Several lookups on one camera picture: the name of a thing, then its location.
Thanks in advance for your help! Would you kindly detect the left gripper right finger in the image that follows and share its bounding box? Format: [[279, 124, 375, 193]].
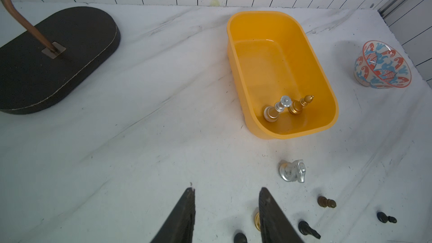
[[259, 187, 303, 243]]

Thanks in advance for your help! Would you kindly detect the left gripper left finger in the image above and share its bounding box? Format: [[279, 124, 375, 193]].
[[151, 187, 196, 243]]

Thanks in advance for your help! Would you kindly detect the gold pawn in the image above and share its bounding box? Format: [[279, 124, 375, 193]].
[[254, 211, 261, 231]]

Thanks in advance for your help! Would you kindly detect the silver knight chess piece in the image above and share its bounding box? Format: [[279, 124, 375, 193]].
[[279, 159, 306, 183]]

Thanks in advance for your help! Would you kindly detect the black pawn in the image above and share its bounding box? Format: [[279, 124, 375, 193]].
[[377, 211, 397, 223]]

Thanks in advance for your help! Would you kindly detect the silver gold queen chess piece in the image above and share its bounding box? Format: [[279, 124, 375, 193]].
[[263, 96, 292, 123]]

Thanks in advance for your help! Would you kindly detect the gold bishop chess piece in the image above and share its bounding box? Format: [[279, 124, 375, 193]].
[[288, 95, 314, 115]]

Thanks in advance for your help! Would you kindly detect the brown pawn chess piece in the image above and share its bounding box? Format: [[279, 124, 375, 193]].
[[317, 196, 337, 208]]

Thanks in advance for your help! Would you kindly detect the yellow plastic storage box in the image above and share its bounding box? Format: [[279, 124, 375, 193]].
[[227, 11, 339, 140]]

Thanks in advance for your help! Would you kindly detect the red blue patterned bowl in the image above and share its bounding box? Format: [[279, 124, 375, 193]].
[[353, 40, 412, 89]]

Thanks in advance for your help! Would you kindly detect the dark metal jewelry stand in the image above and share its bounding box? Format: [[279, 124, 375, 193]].
[[1, 0, 121, 115]]

